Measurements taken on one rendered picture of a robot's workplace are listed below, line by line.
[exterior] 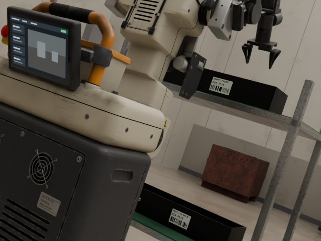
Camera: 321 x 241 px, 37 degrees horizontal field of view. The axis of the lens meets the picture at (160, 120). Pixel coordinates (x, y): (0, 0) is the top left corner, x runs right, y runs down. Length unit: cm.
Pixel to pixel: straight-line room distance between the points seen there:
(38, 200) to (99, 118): 26
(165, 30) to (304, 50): 702
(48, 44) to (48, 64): 5
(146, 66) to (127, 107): 43
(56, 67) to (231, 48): 782
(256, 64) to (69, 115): 759
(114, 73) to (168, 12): 31
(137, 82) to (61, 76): 42
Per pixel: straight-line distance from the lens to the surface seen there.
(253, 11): 168
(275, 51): 189
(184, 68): 164
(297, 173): 814
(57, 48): 124
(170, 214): 215
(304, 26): 866
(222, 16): 155
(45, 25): 126
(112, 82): 136
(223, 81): 207
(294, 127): 182
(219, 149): 736
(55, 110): 126
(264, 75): 860
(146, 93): 157
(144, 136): 127
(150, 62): 159
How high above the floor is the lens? 79
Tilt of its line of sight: level
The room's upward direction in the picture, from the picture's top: 19 degrees clockwise
